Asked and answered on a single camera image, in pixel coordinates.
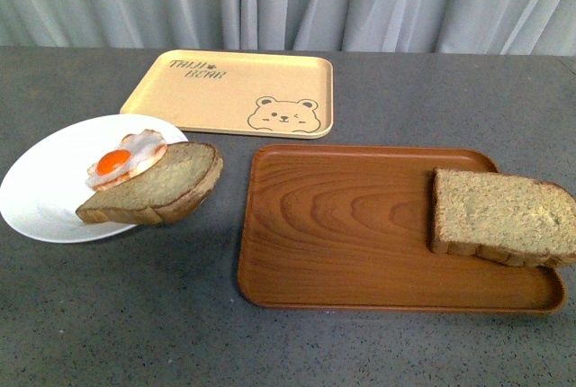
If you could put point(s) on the bread slice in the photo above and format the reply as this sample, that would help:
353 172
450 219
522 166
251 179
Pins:
167 192
508 219

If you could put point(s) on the white round plate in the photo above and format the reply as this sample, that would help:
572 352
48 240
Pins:
43 188

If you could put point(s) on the brown wood grain tray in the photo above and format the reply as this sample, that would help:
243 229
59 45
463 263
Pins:
347 228

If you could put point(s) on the beige bear print tray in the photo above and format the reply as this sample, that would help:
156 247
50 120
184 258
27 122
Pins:
238 93

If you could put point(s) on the fried egg toy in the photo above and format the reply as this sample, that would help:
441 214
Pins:
135 154

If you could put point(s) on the grey pleated curtain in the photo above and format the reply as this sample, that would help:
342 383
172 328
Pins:
522 27

